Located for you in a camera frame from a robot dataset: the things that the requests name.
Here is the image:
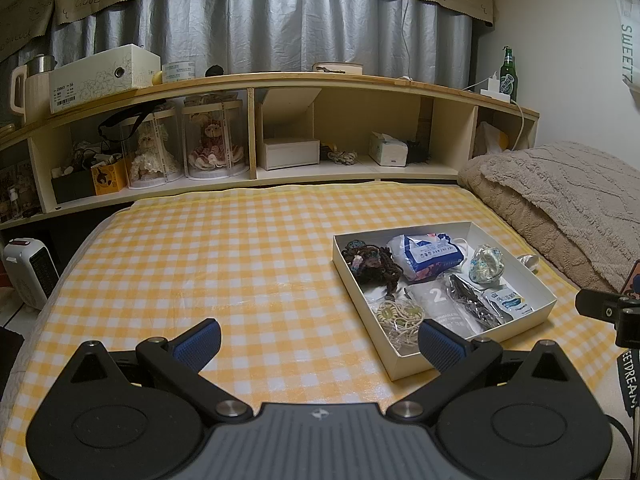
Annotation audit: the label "pink doll in clear case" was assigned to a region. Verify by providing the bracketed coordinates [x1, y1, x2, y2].
[182, 102, 250, 180]

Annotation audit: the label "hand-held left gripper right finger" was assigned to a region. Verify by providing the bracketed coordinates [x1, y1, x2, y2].
[385, 319, 586, 422]

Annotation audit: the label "white patterned shoebox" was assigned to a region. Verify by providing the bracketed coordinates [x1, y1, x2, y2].
[49, 44, 162, 114]

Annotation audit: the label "white charger block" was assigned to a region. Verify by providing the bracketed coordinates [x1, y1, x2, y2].
[480, 74, 516, 102]

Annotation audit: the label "white space heater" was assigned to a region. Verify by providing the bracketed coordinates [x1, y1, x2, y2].
[2, 237, 62, 311]

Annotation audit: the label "grey packet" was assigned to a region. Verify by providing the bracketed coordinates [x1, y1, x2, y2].
[406, 284, 483, 335]

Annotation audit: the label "shallow white cardboard box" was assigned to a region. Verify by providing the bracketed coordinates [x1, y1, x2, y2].
[332, 219, 558, 381]

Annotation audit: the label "yellow checked bed sheet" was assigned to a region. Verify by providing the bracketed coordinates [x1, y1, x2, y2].
[0, 182, 623, 480]

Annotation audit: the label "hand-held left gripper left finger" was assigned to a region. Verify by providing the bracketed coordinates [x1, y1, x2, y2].
[55, 318, 253, 422]

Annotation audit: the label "white rectangular box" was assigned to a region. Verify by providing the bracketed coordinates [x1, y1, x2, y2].
[262, 137, 321, 171]

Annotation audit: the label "white round tub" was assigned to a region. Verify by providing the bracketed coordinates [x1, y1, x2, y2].
[161, 61, 197, 83]

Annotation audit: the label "black storage box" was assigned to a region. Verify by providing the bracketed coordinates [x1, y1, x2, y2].
[50, 170, 97, 205]

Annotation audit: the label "white wall banner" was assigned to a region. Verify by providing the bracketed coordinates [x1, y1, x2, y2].
[614, 0, 640, 111]

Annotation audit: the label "white face mask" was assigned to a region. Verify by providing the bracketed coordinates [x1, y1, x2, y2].
[387, 234, 471, 281]

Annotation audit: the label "bead bracelets in plastic bag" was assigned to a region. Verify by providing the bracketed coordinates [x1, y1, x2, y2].
[372, 297, 428, 348]

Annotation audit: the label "white tissue box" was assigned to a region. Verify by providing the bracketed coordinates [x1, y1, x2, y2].
[369, 131, 410, 167]

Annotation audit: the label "green glass bottle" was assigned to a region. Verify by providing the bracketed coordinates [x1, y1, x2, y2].
[500, 46, 518, 103]

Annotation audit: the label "black bag strap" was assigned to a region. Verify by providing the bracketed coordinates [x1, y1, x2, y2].
[97, 105, 173, 140]

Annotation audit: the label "knotted rope item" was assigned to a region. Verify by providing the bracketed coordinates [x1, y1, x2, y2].
[327, 147, 358, 167]

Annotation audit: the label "white plastic bag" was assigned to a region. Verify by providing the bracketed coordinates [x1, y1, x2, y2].
[472, 120, 511, 158]

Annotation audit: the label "small figures on shelf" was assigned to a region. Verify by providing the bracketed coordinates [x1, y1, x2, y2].
[0, 160, 41, 223]

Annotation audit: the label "dark hair clip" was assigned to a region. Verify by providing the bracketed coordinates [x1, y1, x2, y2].
[442, 272, 506, 331]

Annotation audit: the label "white hanging cable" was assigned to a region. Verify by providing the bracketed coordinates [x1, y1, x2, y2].
[402, 0, 415, 81]

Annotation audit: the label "orange box with black print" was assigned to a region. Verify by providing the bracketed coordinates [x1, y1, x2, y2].
[90, 160, 128, 196]

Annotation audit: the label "cream electric kettle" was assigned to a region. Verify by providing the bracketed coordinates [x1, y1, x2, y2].
[10, 64, 56, 123]

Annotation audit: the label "beige fluffy blanket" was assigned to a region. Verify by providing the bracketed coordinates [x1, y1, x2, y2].
[457, 141, 640, 293]

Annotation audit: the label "grey curtain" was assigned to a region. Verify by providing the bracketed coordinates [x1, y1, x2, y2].
[0, 0, 473, 91]

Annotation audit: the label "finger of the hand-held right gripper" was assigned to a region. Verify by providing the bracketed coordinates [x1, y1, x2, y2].
[575, 289, 622, 320]

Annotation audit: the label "floral item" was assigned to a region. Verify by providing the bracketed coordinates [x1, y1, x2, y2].
[469, 245, 503, 285]

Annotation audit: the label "cream doll in clear case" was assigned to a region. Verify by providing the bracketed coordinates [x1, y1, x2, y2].
[120, 110, 183, 190]

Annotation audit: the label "wooden headboard shelf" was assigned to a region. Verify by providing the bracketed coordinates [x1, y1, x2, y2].
[0, 71, 541, 226]

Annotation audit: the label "dark crocheted drawstring pouch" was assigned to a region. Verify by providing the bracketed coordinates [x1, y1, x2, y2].
[341, 240, 405, 302]

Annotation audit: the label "small blue and white sachet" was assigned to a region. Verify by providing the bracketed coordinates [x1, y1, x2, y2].
[484, 287, 533, 315]

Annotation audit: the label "blue and white tissue pack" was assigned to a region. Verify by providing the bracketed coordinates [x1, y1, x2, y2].
[400, 234, 462, 272]

